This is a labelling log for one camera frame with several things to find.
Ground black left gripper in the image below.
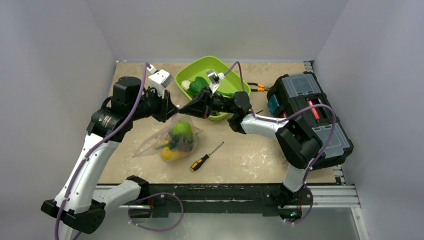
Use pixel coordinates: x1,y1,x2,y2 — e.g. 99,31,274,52
129,85,179,123

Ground green apple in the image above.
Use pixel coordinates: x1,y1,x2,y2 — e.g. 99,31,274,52
171,121,193,136

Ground clear zip bag pink dots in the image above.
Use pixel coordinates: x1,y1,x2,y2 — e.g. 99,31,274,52
132,113,202,162

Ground green plastic tray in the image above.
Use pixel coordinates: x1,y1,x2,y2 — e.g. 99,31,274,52
175,56,252,120

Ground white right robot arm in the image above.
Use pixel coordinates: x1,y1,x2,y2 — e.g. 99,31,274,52
179,87,323,207

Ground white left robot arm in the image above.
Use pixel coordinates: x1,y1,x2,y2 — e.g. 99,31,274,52
41,73,178,240

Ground green bok choy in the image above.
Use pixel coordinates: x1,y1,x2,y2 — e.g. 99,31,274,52
187,76,209,96

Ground yellow black screwdriver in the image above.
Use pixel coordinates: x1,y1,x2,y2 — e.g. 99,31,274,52
190,141,225,172

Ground black toolbox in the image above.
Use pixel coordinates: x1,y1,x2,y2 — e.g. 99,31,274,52
266,71,354,170

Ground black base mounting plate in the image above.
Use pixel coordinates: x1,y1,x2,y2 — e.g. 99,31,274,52
124,183,313,220

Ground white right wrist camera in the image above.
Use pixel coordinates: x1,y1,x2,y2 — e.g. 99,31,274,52
206,69,225,94

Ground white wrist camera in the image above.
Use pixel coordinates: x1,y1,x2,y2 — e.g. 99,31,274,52
146,63,174,99
206,69,225,94

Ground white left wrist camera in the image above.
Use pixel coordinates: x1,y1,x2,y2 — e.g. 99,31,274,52
146,63,174,99

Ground orange handled pliers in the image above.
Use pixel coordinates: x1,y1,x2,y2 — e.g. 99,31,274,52
247,82,270,92

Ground aluminium frame rail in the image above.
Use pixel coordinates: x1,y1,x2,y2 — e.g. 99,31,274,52
67,184,362,210

